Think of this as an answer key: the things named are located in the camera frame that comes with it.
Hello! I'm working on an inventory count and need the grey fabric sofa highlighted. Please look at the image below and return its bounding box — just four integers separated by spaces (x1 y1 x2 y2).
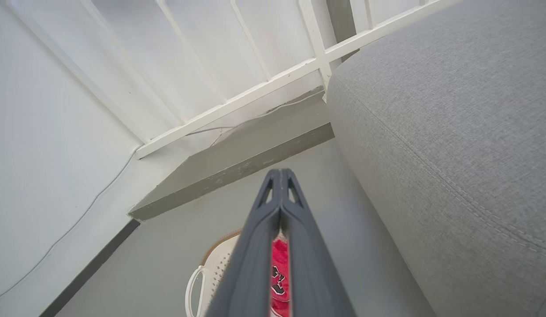
327 0 546 317

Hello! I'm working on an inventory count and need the thin white wall cable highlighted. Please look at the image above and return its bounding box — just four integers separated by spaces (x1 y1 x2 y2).
0 90 326 304

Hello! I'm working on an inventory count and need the white metal railing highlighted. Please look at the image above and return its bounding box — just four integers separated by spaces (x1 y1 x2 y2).
6 0 458 160

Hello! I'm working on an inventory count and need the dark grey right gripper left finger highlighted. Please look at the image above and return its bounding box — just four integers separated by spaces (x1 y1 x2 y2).
205 169 283 317

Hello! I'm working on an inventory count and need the red garment with black print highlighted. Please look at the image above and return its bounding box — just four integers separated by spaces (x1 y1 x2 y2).
271 232 291 317

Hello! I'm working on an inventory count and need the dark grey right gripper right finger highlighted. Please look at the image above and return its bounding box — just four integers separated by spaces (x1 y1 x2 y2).
279 169 356 317

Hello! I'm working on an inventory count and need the white perforated laundry basket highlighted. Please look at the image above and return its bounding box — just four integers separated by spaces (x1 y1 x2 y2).
185 229 291 317

